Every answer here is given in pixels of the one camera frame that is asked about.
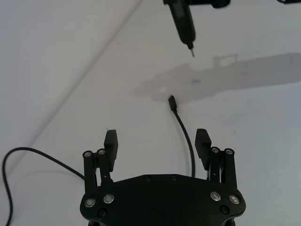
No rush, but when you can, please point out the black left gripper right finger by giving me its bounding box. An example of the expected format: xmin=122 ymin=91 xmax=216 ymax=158
xmin=194 ymin=128 xmax=238 ymax=189

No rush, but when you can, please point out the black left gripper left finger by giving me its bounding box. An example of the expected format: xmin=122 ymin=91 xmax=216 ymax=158
xmin=82 ymin=129 xmax=119 ymax=189

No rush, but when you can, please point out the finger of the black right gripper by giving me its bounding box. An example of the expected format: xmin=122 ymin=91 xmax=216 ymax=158
xmin=188 ymin=0 xmax=231 ymax=9

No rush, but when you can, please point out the black electric screwdriver tool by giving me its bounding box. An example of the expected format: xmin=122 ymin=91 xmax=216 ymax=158
xmin=163 ymin=0 xmax=197 ymax=58

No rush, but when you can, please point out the black cable with plug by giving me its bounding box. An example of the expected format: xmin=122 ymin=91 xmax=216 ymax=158
xmin=1 ymin=94 xmax=197 ymax=226

